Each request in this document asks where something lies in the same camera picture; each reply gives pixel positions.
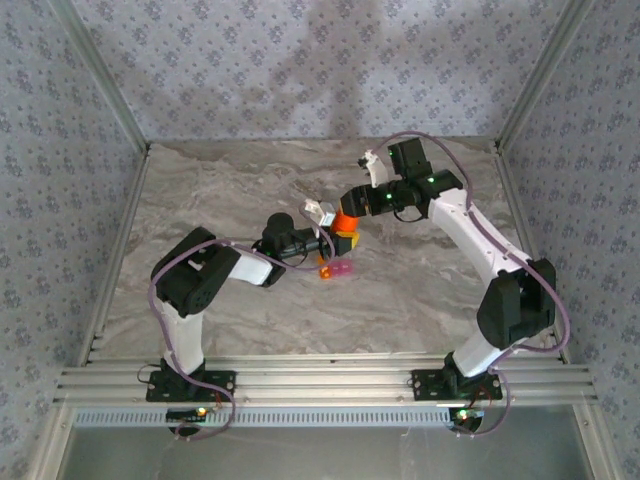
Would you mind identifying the orange pill bottle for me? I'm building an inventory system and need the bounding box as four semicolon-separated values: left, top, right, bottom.
332;197;361;237

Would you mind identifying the left circuit board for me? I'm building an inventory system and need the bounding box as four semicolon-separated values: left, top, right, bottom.
166;407;209;422

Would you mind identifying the circuit board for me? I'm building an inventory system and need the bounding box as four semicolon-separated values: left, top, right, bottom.
449;407;486;434
166;407;209;422

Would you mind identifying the right circuit board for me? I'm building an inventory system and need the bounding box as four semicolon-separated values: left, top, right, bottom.
449;407;486;434

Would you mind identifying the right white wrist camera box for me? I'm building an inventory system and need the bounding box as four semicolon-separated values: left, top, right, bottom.
357;149;390;189

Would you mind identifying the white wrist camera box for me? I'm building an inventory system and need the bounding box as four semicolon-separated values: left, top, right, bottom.
357;149;390;189
302;198;338;230

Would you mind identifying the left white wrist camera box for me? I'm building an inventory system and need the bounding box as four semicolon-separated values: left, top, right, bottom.
302;198;338;230

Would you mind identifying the aluminium table side rail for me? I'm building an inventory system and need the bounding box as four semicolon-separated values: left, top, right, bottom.
494;142;574;366
77;142;154;369

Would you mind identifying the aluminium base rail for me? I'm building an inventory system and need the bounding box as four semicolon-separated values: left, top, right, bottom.
52;349;599;407

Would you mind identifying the aluminium frame post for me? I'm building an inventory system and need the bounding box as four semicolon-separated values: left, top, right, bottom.
494;0;599;151
47;0;154;151

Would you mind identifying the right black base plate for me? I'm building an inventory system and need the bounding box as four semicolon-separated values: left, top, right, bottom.
410;368;503;402

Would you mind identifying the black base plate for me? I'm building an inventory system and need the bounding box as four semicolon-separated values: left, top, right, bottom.
145;368;237;403
410;368;503;402

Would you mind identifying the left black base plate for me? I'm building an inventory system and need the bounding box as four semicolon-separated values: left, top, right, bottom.
145;368;237;403

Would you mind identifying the grey slotted cable duct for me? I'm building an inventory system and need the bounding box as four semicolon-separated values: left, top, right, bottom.
74;405;454;429

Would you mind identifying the aluminium frame leg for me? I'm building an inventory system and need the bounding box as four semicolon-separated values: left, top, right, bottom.
572;404;617;480
34;404;76;480

